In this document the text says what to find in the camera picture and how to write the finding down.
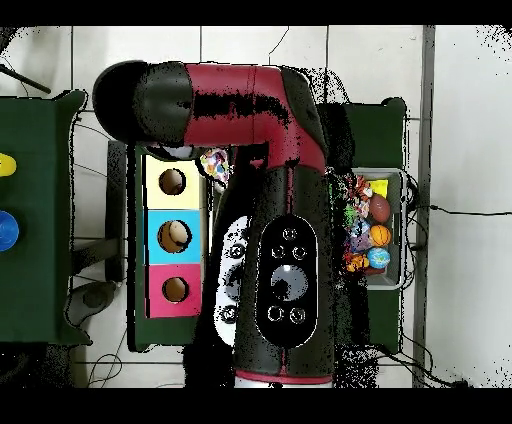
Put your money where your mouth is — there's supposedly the colourful polka-dot cloth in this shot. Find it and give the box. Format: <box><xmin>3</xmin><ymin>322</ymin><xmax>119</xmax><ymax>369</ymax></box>
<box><xmin>198</xmin><ymin>146</ymin><xmax>232</xmax><ymax>183</ymax></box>

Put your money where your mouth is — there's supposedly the crushed clear plastic bottle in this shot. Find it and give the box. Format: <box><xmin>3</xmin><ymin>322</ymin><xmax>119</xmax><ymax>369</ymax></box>
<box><xmin>349</xmin><ymin>219</ymin><xmax>373</xmax><ymax>253</ymax></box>

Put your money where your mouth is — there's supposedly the wooden box with three holes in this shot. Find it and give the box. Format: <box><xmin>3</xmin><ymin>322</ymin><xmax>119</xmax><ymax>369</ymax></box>
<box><xmin>142</xmin><ymin>154</ymin><xmax>209</xmax><ymax>319</ymax></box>

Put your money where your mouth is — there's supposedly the shallow mesh bin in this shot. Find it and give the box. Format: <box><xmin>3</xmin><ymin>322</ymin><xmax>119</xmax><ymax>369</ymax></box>
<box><xmin>351</xmin><ymin>166</ymin><xmax>406</xmax><ymax>291</ymax></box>

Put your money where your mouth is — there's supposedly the brown mini football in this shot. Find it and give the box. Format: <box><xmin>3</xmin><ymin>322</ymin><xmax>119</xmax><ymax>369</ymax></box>
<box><xmin>368</xmin><ymin>193</ymin><xmax>392</xmax><ymax>224</ymax></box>

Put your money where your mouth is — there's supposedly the orange mini basketball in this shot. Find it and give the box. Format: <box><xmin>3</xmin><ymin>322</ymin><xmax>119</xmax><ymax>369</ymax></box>
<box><xmin>368</xmin><ymin>224</ymin><xmax>392</xmax><ymax>248</ymax></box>

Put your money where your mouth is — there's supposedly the blue green globe ball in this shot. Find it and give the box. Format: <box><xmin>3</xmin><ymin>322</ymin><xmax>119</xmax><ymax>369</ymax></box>
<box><xmin>366</xmin><ymin>246</ymin><xmax>392</xmax><ymax>270</ymax></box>

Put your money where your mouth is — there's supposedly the black upright panel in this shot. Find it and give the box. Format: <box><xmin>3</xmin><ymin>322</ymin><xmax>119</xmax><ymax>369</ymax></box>
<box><xmin>106</xmin><ymin>140</ymin><xmax>127</xmax><ymax>283</ymax></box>

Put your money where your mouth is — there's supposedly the dark green tablecloth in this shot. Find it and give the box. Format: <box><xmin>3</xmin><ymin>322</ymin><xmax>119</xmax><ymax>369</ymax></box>
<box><xmin>126</xmin><ymin>97</ymin><xmax>408</xmax><ymax>354</ymax></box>
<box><xmin>0</xmin><ymin>90</ymin><xmax>93</xmax><ymax>347</ymax></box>

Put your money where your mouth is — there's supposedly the grey stand base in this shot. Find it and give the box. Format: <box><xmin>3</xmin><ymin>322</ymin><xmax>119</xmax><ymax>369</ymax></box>
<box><xmin>65</xmin><ymin>281</ymin><xmax>117</xmax><ymax>327</ymax></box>

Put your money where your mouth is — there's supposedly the blue plastic cup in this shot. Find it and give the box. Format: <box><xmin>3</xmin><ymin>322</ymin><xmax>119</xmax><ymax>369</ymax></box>
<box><xmin>0</xmin><ymin>210</ymin><xmax>21</xmax><ymax>253</ymax></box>

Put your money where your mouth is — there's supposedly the yellow plastic cup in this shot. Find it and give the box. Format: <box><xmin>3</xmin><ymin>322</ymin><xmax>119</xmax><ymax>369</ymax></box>
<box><xmin>0</xmin><ymin>152</ymin><xmax>18</xmax><ymax>178</ymax></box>

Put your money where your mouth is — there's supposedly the dark thin rod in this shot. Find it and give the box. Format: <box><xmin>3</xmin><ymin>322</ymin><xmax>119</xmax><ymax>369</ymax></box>
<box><xmin>0</xmin><ymin>63</ymin><xmax>52</xmax><ymax>95</ymax></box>

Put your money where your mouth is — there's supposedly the grey floor cable cover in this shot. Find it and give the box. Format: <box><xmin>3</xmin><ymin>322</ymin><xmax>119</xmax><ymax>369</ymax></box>
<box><xmin>411</xmin><ymin>25</ymin><xmax>437</xmax><ymax>388</ymax></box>

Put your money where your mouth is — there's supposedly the black cable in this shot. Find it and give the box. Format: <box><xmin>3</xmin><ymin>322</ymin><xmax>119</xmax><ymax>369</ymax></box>
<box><xmin>429</xmin><ymin>204</ymin><xmax>512</xmax><ymax>217</ymax></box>

